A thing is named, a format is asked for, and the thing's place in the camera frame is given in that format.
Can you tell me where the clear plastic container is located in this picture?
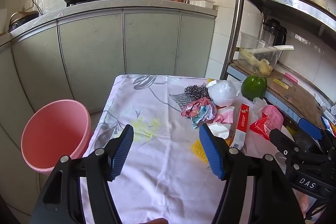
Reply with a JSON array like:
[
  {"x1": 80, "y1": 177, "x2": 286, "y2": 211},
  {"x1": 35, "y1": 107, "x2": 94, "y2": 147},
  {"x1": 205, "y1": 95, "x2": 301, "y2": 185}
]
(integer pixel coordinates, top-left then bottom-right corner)
[{"x1": 238, "y1": 32, "x2": 282, "y2": 77}]

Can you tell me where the black blender jug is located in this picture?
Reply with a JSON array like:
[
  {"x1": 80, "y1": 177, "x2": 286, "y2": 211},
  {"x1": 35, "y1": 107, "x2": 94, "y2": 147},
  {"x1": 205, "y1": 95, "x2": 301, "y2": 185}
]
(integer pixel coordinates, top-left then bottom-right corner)
[{"x1": 259, "y1": 18, "x2": 288, "y2": 46}]

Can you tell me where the white foam piece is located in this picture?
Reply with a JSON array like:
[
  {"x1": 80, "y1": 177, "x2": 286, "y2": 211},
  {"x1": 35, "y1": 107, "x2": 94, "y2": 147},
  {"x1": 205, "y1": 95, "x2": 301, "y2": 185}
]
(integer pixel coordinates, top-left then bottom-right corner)
[{"x1": 206, "y1": 80, "x2": 239, "y2": 107}]

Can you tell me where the clear bubble wrap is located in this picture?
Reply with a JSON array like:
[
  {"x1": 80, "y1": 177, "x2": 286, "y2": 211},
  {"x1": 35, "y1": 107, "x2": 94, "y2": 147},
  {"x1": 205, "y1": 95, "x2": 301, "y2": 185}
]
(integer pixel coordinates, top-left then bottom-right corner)
[{"x1": 252, "y1": 97, "x2": 268, "y2": 119}]

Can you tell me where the red white plastic bag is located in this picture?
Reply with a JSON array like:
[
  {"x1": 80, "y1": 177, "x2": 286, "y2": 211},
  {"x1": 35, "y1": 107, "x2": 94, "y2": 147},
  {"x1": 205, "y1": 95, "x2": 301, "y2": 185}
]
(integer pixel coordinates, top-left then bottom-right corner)
[{"x1": 249, "y1": 105, "x2": 284, "y2": 140}]

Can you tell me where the yellow foam fruit net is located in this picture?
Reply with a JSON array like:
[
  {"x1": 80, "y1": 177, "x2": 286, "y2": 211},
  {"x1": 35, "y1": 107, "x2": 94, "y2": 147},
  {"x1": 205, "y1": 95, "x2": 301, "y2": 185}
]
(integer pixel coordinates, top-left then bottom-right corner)
[{"x1": 191, "y1": 139, "x2": 209, "y2": 163}]

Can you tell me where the red long carton box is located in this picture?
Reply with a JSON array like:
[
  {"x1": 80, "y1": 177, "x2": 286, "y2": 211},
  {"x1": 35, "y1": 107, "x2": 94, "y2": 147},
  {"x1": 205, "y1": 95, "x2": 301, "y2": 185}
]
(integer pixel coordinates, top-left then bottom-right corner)
[{"x1": 230, "y1": 103, "x2": 249, "y2": 151}]

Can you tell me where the metal shelf rack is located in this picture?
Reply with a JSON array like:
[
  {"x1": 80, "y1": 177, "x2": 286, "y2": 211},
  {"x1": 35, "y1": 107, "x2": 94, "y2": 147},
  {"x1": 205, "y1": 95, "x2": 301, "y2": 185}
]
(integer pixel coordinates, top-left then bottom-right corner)
[{"x1": 220, "y1": 0, "x2": 336, "y2": 130}]

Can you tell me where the green bell pepper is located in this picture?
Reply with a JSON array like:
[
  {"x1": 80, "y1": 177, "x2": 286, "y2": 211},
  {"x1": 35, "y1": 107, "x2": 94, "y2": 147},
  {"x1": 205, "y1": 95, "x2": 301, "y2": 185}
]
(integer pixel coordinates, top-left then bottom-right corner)
[{"x1": 241, "y1": 76, "x2": 267, "y2": 101}]

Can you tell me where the grey kitchen cabinet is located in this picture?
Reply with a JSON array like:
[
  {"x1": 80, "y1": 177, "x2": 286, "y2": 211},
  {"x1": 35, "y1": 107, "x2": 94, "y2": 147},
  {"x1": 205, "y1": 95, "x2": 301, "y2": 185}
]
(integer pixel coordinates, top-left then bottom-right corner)
[{"x1": 1, "y1": 0, "x2": 217, "y2": 216}]

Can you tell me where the pink plastic bucket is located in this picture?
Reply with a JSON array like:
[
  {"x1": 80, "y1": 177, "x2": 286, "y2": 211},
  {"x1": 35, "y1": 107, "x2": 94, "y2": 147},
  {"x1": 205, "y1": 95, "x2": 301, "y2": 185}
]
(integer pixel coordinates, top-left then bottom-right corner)
[{"x1": 21, "y1": 100, "x2": 93, "y2": 174}]

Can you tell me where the steel wool scrubber ball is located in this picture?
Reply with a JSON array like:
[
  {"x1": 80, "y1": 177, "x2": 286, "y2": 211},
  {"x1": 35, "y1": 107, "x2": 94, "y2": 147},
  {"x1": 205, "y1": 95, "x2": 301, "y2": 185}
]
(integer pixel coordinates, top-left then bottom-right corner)
[{"x1": 184, "y1": 84, "x2": 211, "y2": 102}]

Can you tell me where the white rectangular container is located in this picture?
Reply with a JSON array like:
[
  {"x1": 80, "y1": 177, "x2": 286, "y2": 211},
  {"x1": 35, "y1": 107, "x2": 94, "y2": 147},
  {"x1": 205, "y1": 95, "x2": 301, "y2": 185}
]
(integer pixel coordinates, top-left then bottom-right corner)
[{"x1": 189, "y1": 0, "x2": 215, "y2": 9}]

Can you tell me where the pink blue wrapper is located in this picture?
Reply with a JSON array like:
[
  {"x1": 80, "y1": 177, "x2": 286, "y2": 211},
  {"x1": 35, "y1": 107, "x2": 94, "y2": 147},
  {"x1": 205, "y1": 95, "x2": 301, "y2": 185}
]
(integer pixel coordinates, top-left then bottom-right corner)
[{"x1": 181, "y1": 97, "x2": 217, "y2": 128}]

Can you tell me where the silver mesh scouring pad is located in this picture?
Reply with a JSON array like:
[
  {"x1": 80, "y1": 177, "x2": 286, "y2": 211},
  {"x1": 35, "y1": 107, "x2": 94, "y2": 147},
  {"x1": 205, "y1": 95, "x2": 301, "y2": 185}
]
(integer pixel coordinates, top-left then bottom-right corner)
[{"x1": 170, "y1": 93, "x2": 195, "y2": 111}]

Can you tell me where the floral white tablecloth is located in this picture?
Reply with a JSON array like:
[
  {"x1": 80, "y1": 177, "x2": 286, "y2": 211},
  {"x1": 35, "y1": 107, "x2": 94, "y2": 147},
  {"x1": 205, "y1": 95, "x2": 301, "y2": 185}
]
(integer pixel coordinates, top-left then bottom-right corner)
[{"x1": 87, "y1": 75, "x2": 225, "y2": 223}]

